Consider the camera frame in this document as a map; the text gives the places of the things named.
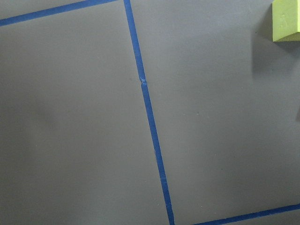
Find yellow foam block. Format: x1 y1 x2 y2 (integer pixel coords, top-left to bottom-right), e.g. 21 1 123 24
272 0 300 42

